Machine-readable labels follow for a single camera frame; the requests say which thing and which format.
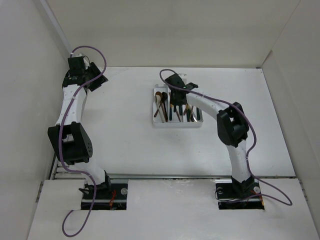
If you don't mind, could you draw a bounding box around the gold fork green handle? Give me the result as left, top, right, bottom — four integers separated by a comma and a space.
196, 107, 201, 121
186, 106, 191, 122

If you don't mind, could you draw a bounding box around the rose gold fork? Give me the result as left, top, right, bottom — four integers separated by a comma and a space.
186, 105, 195, 122

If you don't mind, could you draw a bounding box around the black spoon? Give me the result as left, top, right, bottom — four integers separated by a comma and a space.
161, 92, 168, 122

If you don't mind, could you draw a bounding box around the dark wooden spoon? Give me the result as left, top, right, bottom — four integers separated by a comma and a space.
153, 101, 165, 118

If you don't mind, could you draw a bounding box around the rose gold spoon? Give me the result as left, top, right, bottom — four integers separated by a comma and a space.
154, 91, 169, 123

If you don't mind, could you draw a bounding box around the light wooden spoon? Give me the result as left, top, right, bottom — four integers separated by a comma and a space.
153, 93, 169, 123

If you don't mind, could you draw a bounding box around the rose gold knife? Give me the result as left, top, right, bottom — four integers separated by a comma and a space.
175, 110, 181, 122

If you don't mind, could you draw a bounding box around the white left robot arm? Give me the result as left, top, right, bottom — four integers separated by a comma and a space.
47, 55, 112, 199

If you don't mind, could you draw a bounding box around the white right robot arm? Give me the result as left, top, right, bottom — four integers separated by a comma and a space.
164, 73, 254, 199

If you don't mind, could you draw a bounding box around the white three-compartment tray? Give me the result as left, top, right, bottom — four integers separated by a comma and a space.
152, 84, 204, 129

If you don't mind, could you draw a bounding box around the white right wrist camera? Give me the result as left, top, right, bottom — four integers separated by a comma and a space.
178, 73, 187, 78

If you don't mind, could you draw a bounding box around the aluminium rail front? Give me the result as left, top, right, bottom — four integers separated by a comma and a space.
53, 172, 296, 181

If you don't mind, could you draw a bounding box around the aluminium rail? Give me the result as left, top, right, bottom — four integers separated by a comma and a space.
53, 172, 296, 181
48, 154, 66, 180

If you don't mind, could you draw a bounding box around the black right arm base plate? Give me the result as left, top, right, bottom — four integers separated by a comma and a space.
214, 181, 265, 210

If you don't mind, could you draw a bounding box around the aluminium rail left side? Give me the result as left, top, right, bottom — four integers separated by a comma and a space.
48, 154, 66, 180

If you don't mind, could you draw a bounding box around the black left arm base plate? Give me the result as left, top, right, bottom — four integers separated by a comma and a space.
79, 179, 129, 211

